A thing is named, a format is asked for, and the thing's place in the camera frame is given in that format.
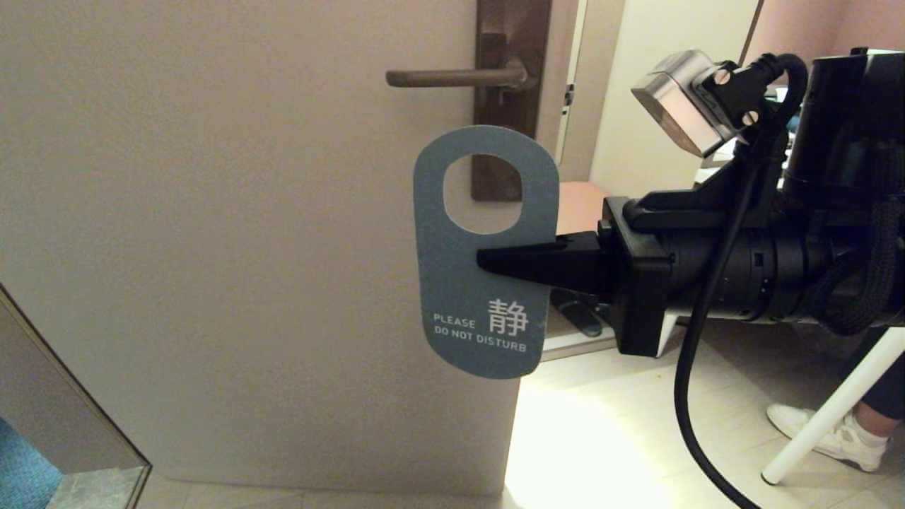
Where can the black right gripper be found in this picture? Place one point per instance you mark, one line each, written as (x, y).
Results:
(643, 283)

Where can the do not disturb door hanger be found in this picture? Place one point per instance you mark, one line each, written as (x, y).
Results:
(459, 283)

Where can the beige door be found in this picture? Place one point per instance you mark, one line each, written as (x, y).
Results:
(212, 247)

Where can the brown bench cushion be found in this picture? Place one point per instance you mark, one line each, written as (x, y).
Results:
(580, 208)

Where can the black slipper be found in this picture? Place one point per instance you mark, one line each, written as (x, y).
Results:
(576, 317)

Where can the dark brown lock plate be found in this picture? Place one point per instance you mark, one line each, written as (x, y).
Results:
(512, 28)

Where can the white table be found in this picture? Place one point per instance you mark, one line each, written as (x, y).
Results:
(834, 403)

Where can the white sneaker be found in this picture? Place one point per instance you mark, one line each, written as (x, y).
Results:
(841, 442)

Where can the seated person dark clothes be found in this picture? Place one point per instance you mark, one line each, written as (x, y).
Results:
(887, 389)

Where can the metal trimmed wall panel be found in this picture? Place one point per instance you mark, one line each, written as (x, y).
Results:
(49, 417)

